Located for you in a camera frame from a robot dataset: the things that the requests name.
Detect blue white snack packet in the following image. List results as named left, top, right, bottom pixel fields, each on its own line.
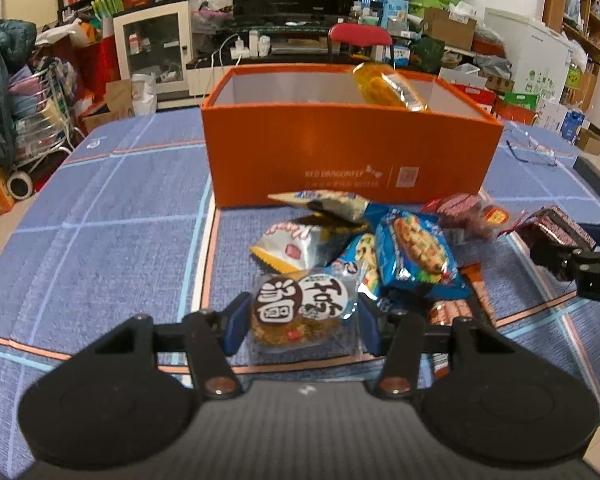
left=330, top=232, right=397, bottom=312

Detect red striped snack packet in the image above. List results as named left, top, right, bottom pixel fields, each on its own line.
left=426, top=264, right=498, bottom=378

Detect yellow chip packet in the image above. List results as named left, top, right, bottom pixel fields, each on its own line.
left=352, top=62, right=429, bottom=112

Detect white plastic bag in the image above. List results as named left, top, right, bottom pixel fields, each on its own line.
left=131, top=73, right=159, bottom=116

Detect small dark brown snack packet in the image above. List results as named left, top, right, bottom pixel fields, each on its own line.
left=522, top=206, right=597, bottom=281

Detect wire trolley cart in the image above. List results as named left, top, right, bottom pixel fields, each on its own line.
left=7, top=57, right=77, bottom=171

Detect dark green jacket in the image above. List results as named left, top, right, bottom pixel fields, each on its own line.
left=0, top=19, right=39, bottom=159

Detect brown cardboard box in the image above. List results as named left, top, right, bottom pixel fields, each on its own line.
left=422, top=7, right=479, bottom=52

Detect silver snack packet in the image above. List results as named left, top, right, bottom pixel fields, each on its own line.
left=267, top=189, right=372, bottom=225

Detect dark red snack packet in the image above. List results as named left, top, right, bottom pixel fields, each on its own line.
left=422, top=193, right=514, bottom=245

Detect red chair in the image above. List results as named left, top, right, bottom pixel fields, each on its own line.
left=328, top=23, right=394, bottom=65

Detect white chest freezer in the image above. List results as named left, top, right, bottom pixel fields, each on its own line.
left=484, top=7, right=574, bottom=104

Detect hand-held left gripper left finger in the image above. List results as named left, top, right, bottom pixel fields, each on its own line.
left=72, top=294, right=252, bottom=401

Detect blue checked tablecloth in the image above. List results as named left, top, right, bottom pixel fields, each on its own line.
left=0, top=110, right=600, bottom=480

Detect open cardboard box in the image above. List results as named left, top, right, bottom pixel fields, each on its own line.
left=81, top=79, right=134, bottom=134

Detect white yellow-edged snack packet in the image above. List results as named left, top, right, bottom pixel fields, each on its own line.
left=250, top=221, right=332, bottom=274

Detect white glass-door cabinet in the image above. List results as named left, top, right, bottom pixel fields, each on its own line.
left=112, top=0, right=194, bottom=84

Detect tape roll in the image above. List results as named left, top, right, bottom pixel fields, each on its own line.
left=7, top=172, right=34, bottom=199

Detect clear round black-label snack packet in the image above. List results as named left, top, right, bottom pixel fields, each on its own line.
left=250, top=267, right=361, bottom=361

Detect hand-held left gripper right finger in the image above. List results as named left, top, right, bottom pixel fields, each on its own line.
left=360, top=300, right=531, bottom=401

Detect blue cookie packet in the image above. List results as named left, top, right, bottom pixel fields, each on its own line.
left=375, top=206, right=472, bottom=302

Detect orange cardboard box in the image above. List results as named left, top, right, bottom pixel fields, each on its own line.
left=201, top=63, right=504, bottom=209

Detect eyeglasses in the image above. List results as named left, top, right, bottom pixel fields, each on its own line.
left=505, top=126, right=562, bottom=167

